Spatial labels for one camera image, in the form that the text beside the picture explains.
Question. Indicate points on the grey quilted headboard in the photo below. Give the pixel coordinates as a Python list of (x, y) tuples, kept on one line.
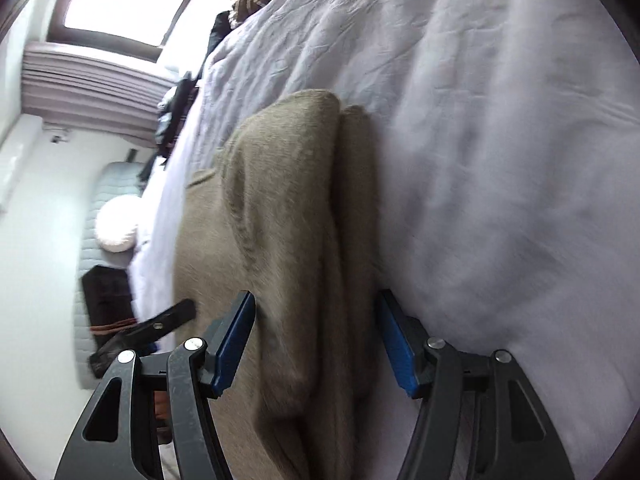
[(107, 180)]

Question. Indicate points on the brown knit sweater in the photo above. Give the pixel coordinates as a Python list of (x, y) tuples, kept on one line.
[(290, 240)]

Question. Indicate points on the grey pleated curtain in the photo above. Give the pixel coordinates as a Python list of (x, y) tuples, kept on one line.
[(90, 90)]

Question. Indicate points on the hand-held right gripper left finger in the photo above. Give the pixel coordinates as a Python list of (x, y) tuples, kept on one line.
[(232, 345)]

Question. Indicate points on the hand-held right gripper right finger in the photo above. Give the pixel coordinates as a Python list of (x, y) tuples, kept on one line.
[(395, 345)]

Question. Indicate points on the pale lavender fleece blanket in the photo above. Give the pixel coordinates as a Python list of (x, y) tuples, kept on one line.
[(500, 185)]

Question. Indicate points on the dark clothes pile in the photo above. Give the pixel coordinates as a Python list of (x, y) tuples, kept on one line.
[(172, 110)]

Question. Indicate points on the white fluffy round pillow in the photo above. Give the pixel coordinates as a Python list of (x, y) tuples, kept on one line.
[(117, 225)]

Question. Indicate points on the pale crinkled quilted bedspread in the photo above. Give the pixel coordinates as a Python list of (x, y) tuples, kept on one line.
[(300, 35)]

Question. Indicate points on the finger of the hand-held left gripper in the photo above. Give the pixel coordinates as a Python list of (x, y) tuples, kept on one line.
[(165, 321)]

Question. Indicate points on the window with dark frame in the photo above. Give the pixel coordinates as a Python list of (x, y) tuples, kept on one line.
[(125, 5)]

